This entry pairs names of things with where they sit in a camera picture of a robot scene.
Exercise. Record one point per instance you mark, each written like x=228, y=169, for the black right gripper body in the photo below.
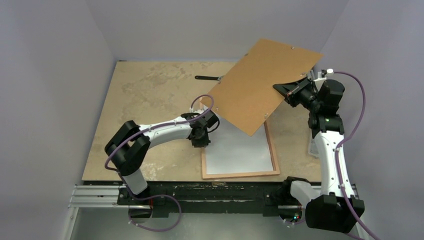
x=292, y=94

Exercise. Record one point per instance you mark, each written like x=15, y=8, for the black adjustable wrench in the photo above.
x=208, y=78

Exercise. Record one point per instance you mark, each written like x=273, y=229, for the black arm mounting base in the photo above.
x=267, y=198

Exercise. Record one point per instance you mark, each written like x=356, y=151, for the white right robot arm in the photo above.
x=335, y=207

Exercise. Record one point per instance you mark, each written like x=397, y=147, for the clear plastic parts box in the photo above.
x=313, y=146

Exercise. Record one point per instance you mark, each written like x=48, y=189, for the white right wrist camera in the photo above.
x=322, y=76

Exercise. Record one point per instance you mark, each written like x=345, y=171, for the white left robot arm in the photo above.
x=128, y=147

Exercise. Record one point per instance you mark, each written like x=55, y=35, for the aluminium rail frame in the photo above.
x=176, y=161

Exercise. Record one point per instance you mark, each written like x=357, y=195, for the glossy printed photo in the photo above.
x=238, y=149

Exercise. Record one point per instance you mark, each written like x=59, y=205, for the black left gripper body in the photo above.
x=203, y=140

